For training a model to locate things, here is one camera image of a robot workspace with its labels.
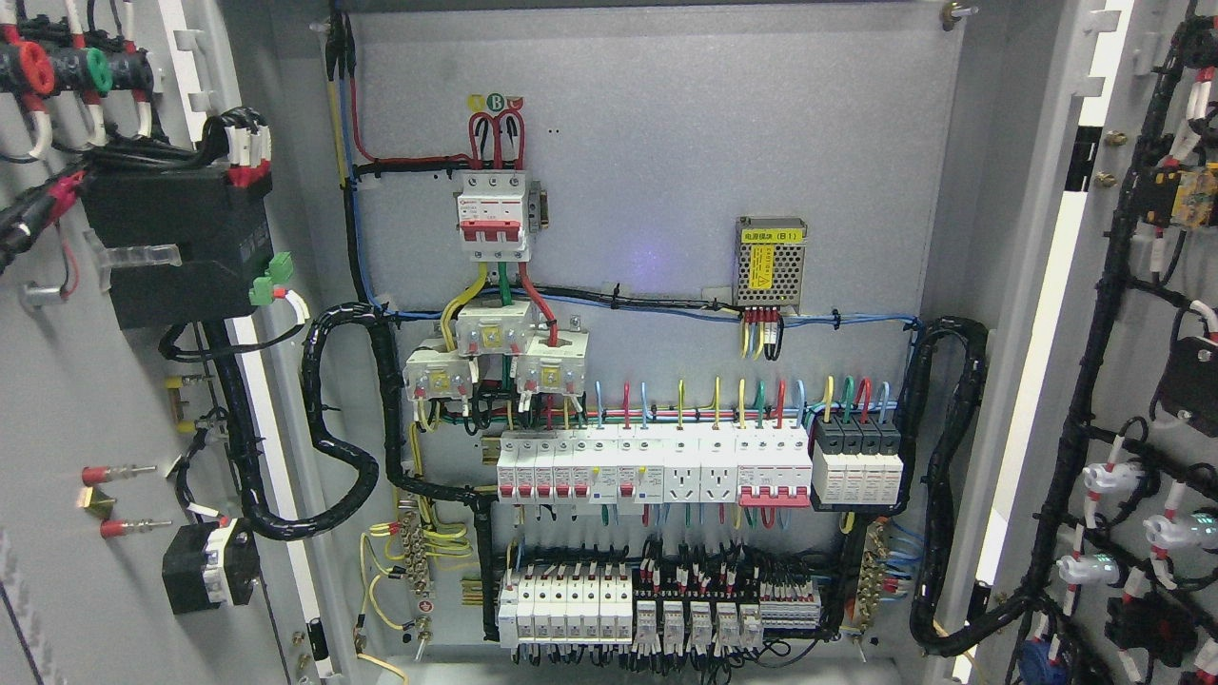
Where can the white current transformers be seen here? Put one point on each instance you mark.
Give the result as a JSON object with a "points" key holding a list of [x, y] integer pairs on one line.
{"points": [[489, 338]]}

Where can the white socket breaker row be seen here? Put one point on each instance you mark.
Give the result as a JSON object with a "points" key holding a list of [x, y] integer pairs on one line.
{"points": [[755, 466]]}

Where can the grey cabinet body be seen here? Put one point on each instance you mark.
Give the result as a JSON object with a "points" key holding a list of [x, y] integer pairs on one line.
{"points": [[929, 165]]}

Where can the lower relay terminal row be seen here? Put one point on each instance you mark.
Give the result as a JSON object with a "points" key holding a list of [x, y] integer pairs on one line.
{"points": [[655, 611]]}

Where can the grey cabinet door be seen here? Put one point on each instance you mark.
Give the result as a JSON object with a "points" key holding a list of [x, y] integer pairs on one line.
{"points": [[1131, 376], [79, 391]]}

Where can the black white surge protector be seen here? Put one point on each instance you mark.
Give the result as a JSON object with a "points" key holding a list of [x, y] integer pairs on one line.
{"points": [[856, 466]]}

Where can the perforated metal power supply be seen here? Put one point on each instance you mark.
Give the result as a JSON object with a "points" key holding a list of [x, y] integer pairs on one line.
{"points": [[770, 260]]}

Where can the black digital power meter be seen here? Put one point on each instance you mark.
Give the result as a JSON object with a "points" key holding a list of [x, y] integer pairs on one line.
{"points": [[188, 245]]}

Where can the white red main breaker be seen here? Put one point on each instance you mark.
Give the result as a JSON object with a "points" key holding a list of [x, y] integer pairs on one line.
{"points": [[499, 212]]}

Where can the white rotary selector switch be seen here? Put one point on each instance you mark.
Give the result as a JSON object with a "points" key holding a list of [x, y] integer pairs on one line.
{"points": [[210, 564]]}

